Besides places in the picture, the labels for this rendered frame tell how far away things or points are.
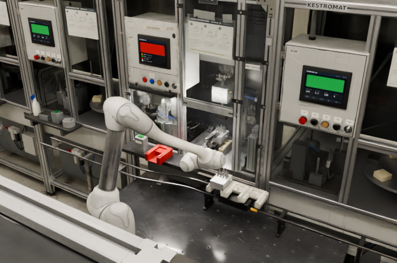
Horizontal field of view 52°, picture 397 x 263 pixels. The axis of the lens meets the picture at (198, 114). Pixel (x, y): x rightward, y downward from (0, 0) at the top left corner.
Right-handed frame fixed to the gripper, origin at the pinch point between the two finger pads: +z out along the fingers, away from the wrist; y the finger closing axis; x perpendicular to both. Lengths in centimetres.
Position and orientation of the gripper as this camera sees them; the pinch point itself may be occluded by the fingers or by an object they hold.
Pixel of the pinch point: (215, 138)
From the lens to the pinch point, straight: 281.6
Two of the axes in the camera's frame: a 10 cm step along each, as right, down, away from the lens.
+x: -8.6, -2.1, 4.6
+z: 5.1, -3.8, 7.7
